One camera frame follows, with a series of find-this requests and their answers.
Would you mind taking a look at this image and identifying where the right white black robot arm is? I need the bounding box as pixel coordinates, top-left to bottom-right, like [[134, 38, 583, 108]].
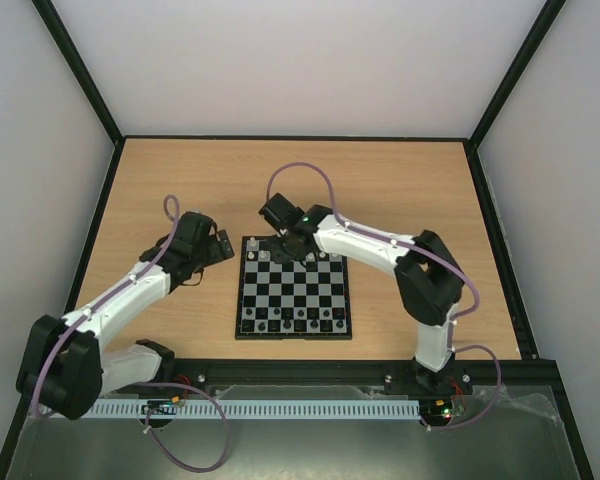
[[259, 198, 468, 392]]

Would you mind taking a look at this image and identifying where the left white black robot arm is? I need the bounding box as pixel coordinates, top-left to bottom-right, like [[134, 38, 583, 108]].
[[16, 212, 234, 420]]

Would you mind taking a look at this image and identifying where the black chess pieces row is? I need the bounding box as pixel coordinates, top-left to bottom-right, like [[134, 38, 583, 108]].
[[237, 307, 350, 335]]

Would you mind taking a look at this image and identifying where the black and silver chessboard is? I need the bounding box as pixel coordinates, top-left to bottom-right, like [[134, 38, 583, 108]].
[[235, 236, 353, 340]]

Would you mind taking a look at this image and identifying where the grey slotted cable duct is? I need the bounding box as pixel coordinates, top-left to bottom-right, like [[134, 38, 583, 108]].
[[84, 399, 421, 421]]

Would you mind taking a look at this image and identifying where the black aluminium frame rail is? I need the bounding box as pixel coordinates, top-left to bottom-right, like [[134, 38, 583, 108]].
[[29, 357, 561, 396]]

